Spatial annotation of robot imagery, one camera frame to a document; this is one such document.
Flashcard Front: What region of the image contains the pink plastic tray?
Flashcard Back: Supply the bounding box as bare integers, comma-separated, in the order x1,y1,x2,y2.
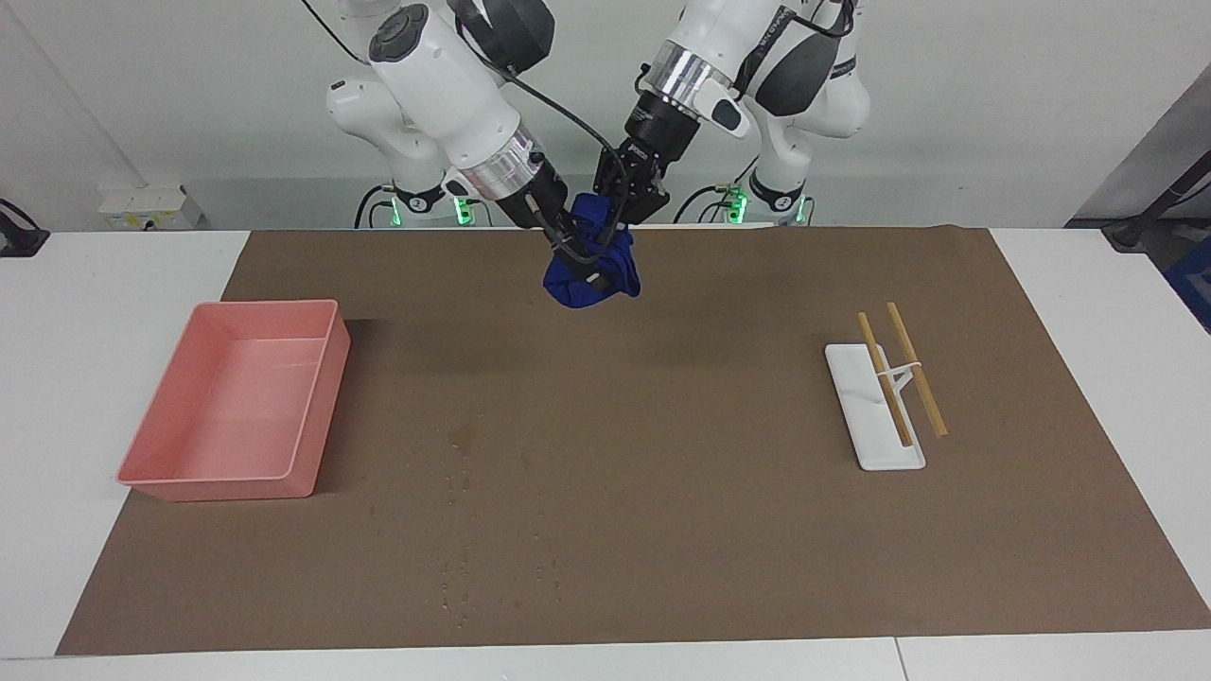
116,300,352,502

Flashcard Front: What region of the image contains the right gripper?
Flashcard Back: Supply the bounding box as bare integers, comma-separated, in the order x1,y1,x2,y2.
492,157,612,290

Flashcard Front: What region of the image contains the black cable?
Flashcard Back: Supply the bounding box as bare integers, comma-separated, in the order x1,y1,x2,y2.
673,183,731,226
354,183,395,230
452,17,621,157
301,0,372,67

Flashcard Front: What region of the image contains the black stand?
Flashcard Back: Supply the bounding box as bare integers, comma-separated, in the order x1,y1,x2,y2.
0,198,50,258
1102,149,1211,253

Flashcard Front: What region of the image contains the white power socket box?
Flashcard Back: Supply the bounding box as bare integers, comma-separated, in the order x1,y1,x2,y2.
98,183,205,232

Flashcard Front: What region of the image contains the white chopstick holder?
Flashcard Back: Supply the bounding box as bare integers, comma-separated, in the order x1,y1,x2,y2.
824,342,927,472

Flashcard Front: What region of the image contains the wooden chopstick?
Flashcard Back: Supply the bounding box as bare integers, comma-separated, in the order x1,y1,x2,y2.
886,302,949,439
857,312,914,449

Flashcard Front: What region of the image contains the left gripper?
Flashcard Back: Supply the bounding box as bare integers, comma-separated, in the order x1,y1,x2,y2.
592,91,702,229

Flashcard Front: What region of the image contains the blue towel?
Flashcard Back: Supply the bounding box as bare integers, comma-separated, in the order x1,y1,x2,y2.
542,192,643,309

